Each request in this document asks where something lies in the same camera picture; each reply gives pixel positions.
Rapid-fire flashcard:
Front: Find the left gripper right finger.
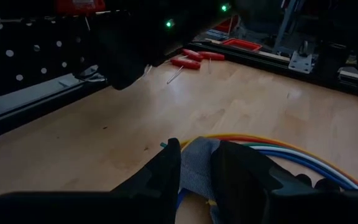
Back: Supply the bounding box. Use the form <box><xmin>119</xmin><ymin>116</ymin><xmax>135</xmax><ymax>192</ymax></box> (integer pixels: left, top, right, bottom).
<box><xmin>210</xmin><ymin>140</ymin><xmax>315</xmax><ymax>224</ymax></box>

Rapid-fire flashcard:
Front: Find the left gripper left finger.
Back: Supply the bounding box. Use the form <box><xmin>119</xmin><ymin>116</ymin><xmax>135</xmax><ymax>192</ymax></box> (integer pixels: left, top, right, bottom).
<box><xmin>110</xmin><ymin>138</ymin><xmax>182</xmax><ymax>224</ymax></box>

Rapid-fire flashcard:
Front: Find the red bin rack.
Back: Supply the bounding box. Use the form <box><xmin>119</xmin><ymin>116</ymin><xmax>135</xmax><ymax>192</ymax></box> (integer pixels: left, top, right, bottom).
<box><xmin>56</xmin><ymin>0</ymin><xmax>107</xmax><ymax>16</ymax></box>

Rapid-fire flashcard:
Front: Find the red floor crate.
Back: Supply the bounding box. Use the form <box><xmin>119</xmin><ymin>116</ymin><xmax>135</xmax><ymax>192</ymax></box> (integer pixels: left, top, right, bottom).
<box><xmin>213</xmin><ymin>14</ymin><xmax>239</xmax><ymax>34</ymax></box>

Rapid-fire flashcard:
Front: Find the red and black case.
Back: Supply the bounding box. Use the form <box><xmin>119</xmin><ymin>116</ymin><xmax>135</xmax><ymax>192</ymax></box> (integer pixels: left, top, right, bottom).
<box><xmin>221</xmin><ymin>37</ymin><xmax>264</xmax><ymax>52</ymax></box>

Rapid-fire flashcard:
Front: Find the grey desk leg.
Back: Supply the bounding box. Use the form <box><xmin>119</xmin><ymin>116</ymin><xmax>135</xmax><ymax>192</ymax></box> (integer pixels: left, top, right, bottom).
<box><xmin>272</xmin><ymin>0</ymin><xmax>301</xmax><ymax>54</ymax></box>

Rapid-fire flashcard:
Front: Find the coloured cable bundle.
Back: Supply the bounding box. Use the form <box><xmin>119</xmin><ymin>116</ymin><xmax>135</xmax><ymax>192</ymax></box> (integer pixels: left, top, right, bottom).
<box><xmin>160</xmin><ymin>133</ymin><xmax>358</xmax><ymax>224</ymax></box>

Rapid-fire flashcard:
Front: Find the black aluminium table frame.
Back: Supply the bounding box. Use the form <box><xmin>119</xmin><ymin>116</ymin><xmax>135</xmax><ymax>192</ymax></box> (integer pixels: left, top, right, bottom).
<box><xmin>0</xmin><ymin>40</ymin><xmax>358</xmax><ymax>144</ymax></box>

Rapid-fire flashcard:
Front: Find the silver mounting bracket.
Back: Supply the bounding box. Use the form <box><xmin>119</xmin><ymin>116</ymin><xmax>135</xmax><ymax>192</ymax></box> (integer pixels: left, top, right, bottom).
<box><xmin>288</xmin><ymin>49</ymin><xmax>314</xmax><ymax>75</ymax></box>

